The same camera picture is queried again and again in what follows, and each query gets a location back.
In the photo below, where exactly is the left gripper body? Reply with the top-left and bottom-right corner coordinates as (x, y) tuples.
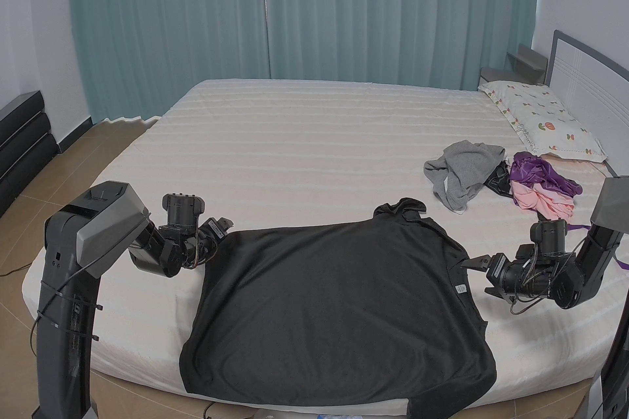
(189, 219), (226, 268)

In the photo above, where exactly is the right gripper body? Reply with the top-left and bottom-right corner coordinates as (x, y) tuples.
(484, 251), (532, 306)

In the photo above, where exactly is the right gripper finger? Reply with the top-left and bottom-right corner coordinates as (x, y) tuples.
(459, 255), (493, 272)

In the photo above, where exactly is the black T-shirt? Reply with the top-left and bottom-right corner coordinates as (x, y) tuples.
(178, 197), (498, 419)

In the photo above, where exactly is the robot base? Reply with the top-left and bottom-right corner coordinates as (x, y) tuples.
(256, 411), (364, 419)

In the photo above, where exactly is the bed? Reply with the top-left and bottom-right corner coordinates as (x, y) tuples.
(22, 29), (629, 415)

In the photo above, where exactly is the pink garment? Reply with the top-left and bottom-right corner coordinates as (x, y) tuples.
(511, 181), (576, 221)

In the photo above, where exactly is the black shiny garment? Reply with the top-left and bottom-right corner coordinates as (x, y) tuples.
(484, 161), (514, 198)

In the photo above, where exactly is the grey garment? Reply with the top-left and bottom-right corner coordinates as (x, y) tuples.
(424, 139), (507, 214)

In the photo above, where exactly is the purple satin garment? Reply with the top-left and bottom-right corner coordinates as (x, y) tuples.
(508, 151), (629, 271)

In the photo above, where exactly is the white printed pillow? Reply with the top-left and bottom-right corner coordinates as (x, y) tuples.
(478, 80), (608, 162)

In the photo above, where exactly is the grey bedside table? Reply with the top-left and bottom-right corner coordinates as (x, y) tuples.
(479, 44), (548, 89)

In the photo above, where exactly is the black chest of drawers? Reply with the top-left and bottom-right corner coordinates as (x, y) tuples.
(0, 90), (57, 216)

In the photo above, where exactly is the blue-green curtain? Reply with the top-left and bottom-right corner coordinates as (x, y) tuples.
(69, 0), (270, 123)
(264, 0), (539, 90)

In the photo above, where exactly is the black cable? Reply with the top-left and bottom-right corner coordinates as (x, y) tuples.
(203, 400), (234, 419)
(32, 211), (152, 356)

